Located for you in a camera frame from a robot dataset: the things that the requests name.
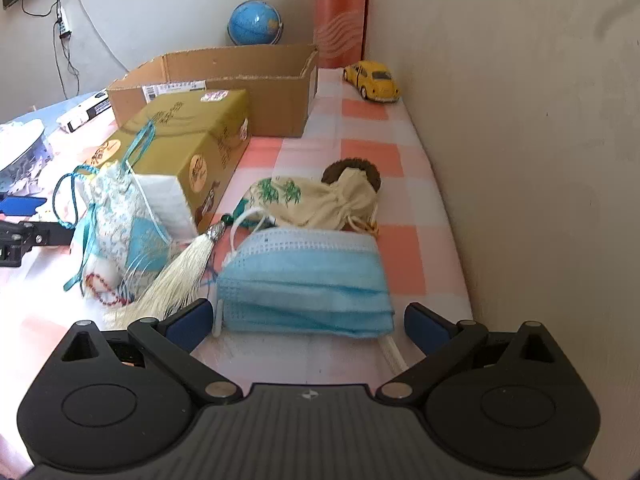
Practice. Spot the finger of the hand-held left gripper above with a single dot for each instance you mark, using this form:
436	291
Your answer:
45	234
20	205

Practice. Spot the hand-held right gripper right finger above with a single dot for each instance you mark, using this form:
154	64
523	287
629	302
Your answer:
425	327

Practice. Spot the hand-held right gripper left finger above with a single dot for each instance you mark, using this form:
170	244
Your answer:
190	325

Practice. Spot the white and blue organza bag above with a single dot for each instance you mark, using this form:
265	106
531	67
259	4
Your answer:
120	230

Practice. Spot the blue face mask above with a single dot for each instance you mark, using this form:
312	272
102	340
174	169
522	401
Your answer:
305	285

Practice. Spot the cardboard box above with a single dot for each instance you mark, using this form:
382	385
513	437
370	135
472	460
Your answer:
210	105

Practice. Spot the clear jar with white lid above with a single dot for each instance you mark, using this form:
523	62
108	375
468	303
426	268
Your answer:
20	145

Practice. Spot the black and white box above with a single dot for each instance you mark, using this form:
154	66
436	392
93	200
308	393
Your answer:
82	112

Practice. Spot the gold tissue pack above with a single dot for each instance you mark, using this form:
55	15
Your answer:
185	140

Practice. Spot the brown spiky ball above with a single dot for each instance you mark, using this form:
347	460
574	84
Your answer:
350	166

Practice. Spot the white power strip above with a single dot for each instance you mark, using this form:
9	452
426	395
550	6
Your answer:
63	22

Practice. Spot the pink checked tablecloth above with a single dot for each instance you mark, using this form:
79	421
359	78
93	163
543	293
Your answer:
362	110

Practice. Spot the yellow toy car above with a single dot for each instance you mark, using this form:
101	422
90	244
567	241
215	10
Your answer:
372	80

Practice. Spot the blue globe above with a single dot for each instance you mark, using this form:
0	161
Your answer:
252	22

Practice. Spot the pink patterned roll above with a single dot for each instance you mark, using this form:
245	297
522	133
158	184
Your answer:
337	20

